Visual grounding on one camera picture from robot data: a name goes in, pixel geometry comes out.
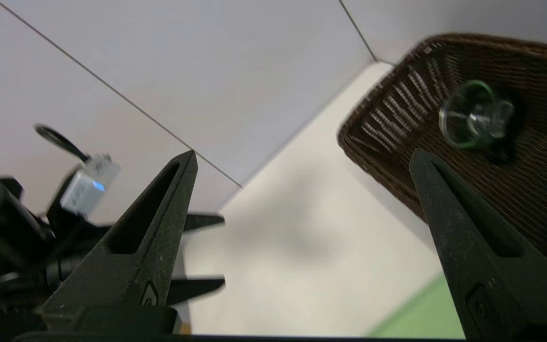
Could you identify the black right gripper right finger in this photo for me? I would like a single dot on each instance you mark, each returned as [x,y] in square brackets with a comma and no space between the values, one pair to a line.
[487,270]

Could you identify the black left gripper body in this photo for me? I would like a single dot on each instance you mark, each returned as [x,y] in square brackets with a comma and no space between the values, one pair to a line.
[64,247]

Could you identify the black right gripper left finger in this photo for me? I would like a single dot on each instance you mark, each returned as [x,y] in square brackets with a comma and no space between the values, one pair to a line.
[131,266]

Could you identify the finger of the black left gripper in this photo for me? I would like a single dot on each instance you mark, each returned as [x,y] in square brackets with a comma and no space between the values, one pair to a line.
[204,222]
[197,288]

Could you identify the dark brown wicker basket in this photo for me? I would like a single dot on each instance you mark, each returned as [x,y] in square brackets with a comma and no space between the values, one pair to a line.
[539,190]

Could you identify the light green plastic tray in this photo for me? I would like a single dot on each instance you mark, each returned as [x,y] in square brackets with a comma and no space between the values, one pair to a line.
[425,313]

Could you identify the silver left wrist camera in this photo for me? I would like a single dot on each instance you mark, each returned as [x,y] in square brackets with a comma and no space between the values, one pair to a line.
[88,185]

